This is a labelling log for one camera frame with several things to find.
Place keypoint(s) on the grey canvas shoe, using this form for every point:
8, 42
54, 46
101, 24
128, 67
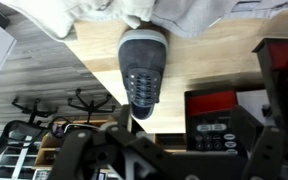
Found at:
144, 60

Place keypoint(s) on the grey hoodie cloth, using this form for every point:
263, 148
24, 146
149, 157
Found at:
200, 13

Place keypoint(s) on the red microwave door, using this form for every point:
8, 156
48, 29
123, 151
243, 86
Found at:
284, 53

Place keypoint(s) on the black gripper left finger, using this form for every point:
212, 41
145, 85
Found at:
80, 153

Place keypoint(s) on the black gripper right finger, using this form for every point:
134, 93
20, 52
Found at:
270, 156

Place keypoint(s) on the white folded towel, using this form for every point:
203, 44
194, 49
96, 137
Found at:
67, 13

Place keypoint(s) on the white glass door cabinet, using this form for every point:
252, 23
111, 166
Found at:
27, 160

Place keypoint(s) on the red black microwave body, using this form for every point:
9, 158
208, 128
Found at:
214, 133

